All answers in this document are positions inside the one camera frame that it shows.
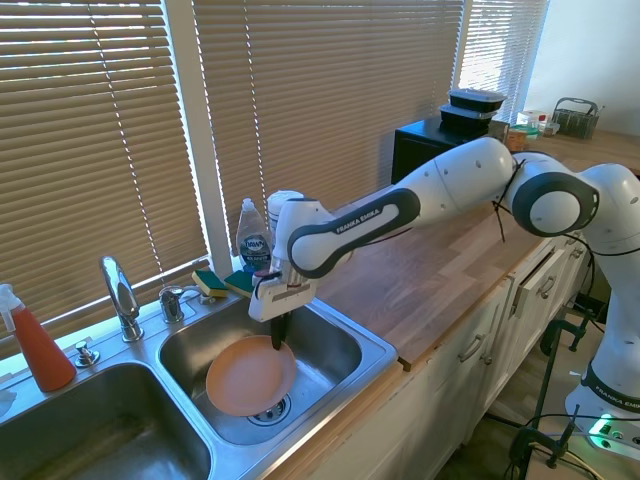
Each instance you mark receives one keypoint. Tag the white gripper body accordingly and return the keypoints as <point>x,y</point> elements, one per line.
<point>280,300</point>

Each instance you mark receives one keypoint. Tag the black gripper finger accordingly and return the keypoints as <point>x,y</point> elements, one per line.
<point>285,327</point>
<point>275,336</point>

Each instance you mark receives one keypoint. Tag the pink round plate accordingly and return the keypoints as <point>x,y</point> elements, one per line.
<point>245,380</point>

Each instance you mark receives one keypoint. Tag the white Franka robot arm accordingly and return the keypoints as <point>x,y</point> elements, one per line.
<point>450,185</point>

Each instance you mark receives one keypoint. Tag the chrome sink sprayer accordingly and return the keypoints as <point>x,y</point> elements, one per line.
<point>172,302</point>

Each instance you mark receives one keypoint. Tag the chrome sink faucet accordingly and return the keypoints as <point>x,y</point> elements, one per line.
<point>122,297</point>

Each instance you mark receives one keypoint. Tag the stainless steel double sink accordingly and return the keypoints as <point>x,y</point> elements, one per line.
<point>120,400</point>

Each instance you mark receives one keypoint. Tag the small chrome sink knob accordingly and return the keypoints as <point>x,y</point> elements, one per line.
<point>86,355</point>

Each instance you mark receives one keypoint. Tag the yellow green sponge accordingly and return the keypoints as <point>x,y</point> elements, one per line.
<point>210,284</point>
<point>240,284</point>

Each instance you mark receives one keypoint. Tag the clear dish soap bottle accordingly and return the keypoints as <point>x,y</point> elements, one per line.
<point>252,245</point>

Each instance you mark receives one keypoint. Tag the Lysol wipes canister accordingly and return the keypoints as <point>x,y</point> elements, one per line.
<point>277,205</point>

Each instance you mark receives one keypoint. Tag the white kitchen cabinet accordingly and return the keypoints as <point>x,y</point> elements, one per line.
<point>450,380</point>

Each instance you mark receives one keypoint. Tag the wide beige window blind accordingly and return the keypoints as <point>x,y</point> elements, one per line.
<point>325,100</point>

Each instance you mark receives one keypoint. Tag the black microwave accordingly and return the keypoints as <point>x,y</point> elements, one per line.
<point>425,150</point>

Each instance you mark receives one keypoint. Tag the orange spray bottle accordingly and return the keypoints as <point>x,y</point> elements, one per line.
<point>42,350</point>

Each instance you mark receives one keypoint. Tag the black food container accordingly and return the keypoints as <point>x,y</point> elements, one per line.
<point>475,99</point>
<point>465,120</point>

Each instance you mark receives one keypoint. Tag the black clamp stand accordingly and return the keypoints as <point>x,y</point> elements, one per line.
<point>545,380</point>

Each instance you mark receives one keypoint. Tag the narrow beige window blind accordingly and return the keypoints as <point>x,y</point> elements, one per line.
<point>500,50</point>

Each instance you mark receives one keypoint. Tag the grey utensil caddy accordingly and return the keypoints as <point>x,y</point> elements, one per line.
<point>575,120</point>

